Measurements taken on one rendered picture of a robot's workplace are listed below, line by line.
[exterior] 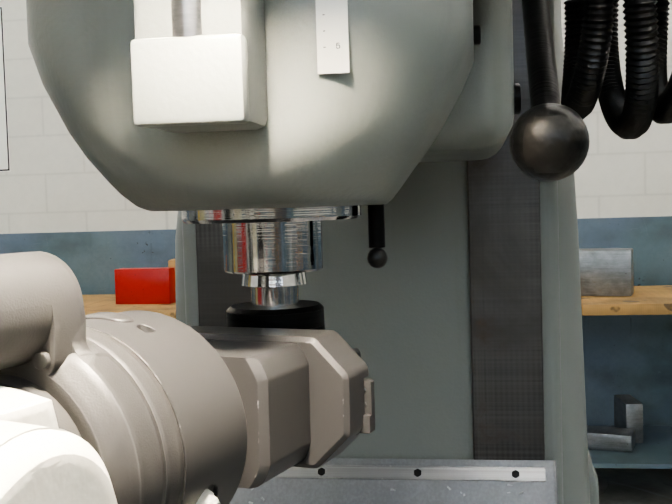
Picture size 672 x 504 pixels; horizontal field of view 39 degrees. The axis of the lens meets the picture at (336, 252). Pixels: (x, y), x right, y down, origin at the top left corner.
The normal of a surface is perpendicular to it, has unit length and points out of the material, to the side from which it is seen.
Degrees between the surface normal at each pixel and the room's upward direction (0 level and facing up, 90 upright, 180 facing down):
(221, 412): 76
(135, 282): 90
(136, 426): 67
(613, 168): 90
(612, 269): 90
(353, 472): 63
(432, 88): 115
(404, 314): 90
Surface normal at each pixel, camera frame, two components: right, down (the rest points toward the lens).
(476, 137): -0.08, 0.75
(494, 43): 0.32, 0.04
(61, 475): 0.92, 0.04
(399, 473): -0.14, -0.40
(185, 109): -0.15, 0.06
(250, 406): -0.40, 0.06
